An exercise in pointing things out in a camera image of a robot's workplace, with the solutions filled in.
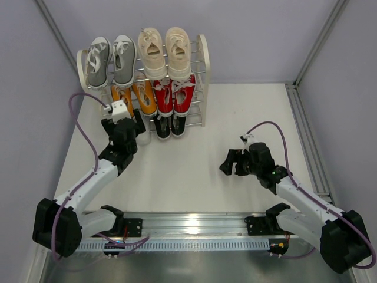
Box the black canvas sneaker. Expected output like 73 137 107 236
153 114 171 140
171 114 186 138

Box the orange canvas sneaker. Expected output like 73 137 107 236
132 71 157 116
111 85 133 112

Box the red canvas sneaker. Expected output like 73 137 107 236
153 78 173 117
171 74 196 117

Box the grey canvas sneaker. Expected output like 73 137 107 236
87 37 111 89
113 35 137 88

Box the beige lace sneaker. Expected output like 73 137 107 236
138 28 167 81
165 27 191 81

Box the cream metal shoe shelf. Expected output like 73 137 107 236
76 34 211 127

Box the white sneaker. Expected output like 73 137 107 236
136 130 151 146

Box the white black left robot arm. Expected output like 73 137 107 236
32 110 146 257

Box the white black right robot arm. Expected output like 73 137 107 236
219 142 375 274

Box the right controller board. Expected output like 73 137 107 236
267 239 289 255

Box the controller board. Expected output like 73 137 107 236
267 239 289 255
104 241 125 259

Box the left controller board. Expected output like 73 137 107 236
104 241 125 259

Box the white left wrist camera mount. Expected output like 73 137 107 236
104 100 131 124

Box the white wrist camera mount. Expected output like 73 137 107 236
104 100 131 124
240 133 258 149

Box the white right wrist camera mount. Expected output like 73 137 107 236
240 133 258 149

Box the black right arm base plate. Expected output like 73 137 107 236
244 215 289 236

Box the aluminium right side rail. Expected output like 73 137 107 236
285 83 333 204

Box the aluminium rail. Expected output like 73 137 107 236
285 83 333 204
82 212 322 241

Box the grey slotted cable duct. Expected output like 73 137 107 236
77 238 269 252

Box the aluminium front rail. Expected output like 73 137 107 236
82 212 322 241

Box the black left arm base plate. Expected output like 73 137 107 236
123 218 143 239

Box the aluminium left corner post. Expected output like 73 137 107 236
33 0 77 71

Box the aluminium corner post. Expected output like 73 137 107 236
293 0 350 89
33 0 77 71

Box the aluminium right corner post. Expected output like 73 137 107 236
293 0 350 89

